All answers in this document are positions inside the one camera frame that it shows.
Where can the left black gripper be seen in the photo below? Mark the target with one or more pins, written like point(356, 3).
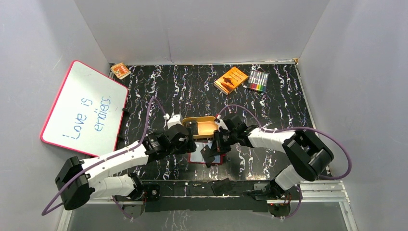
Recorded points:
point(190, 140)

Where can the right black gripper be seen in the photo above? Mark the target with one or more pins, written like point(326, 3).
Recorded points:
point(217, 147)

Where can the red card holder wallet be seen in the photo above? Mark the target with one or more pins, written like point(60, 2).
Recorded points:
point(197, 158)

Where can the stack of black credit cards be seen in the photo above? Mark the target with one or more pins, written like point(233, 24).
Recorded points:
point(193, 125)

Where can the orange oval tray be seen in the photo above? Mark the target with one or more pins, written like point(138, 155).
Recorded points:
point(206, 126)

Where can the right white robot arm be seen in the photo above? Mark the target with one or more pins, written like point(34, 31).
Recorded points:
point(307, 153)

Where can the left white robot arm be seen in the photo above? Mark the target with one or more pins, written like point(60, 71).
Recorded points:
point(82, 180)

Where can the small orange card box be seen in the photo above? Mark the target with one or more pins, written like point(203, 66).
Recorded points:
point(120, 70)

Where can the orange book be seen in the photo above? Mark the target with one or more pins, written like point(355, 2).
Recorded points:
point(230, 81)

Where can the pack of coloured markers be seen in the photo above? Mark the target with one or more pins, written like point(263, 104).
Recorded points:
point(257, 81)

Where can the pink framed whiteboard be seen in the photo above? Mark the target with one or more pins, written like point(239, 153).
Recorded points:
point(87, 113)

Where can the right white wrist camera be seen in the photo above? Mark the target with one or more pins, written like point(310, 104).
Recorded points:
point(220, 123)

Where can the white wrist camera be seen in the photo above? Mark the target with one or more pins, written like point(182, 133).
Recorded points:
point(220, 123)
point(172, 120)

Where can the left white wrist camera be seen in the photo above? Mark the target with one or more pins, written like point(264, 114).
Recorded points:
point(172, 120)

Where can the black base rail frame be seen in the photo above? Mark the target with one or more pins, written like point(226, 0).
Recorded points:
point(197, 195)

